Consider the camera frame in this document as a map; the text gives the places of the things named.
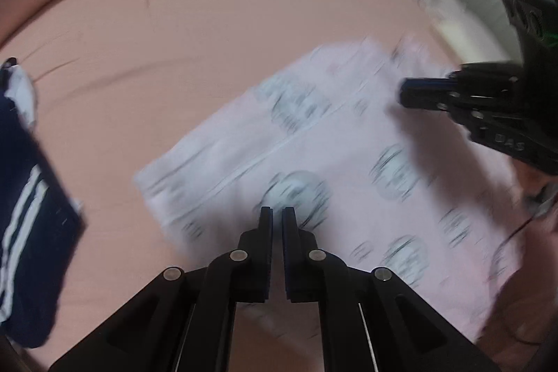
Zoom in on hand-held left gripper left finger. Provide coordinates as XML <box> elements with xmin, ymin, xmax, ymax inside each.
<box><xmin>48</xmin><ymin>206</ymin><xmax>274</xmax><ymax>372</ymax></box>

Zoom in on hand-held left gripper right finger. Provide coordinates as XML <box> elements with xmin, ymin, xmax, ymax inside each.
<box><xmin>281</xmin><ymin>206</ymin><xmax>500</xmax><ymax>372</ymax></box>

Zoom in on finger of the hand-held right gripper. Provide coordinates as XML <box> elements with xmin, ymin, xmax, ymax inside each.
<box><xmin>398</xmin><ymin>62</ymin><xmax>528</xmax><ymax>138</ymax></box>

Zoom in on pink printed pants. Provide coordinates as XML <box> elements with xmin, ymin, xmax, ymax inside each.
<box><xmin>133</xmin><ymin>36</ymin><xmax>525</xmax><ymax>340</ymax></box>

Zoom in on person's right forearm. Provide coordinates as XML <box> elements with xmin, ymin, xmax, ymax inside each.
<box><xmin>475</xmin><ymin>219</ymin><xmax>558</xmax><ymax>349</ymax></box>

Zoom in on person's right hand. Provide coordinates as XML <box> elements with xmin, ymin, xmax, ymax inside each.
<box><xmin>515</xmin><ymin>166</ymin><xmax>558</xmax><ymax>222</ymax></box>

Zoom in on pink bed sheet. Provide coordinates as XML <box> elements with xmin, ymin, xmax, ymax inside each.
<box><xmin>0</xmin><ymin>0</ymin><xmax>484</xmax><ymax>372</ymax></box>

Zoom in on navy white-striped garment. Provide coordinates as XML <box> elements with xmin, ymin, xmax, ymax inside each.
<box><xmin>0</xmin><ymin>57</ymin><xmax>86</xmax><ymax>349</ymax></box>

